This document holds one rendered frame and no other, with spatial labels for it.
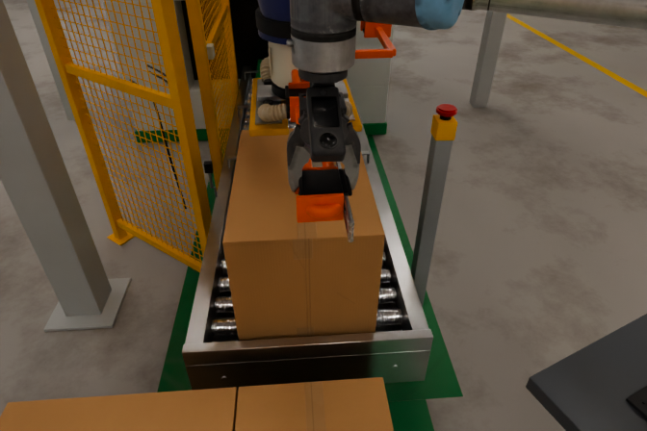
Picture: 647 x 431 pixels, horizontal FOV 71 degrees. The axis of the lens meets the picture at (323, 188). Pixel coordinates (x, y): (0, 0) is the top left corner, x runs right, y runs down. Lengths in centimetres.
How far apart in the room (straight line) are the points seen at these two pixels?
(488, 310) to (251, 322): 132
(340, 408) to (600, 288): 171
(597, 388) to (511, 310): 118
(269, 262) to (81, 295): 132
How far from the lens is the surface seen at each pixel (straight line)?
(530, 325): 235
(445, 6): 57
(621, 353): 134
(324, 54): 62
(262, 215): 120
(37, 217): 209
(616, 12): 71
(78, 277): 226
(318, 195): 70
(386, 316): 149
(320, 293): 126
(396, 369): 147
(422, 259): 195
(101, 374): 220
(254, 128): 117
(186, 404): 136
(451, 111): 159
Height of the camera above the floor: 168
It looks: 34 degrees down
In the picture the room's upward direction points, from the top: straight up
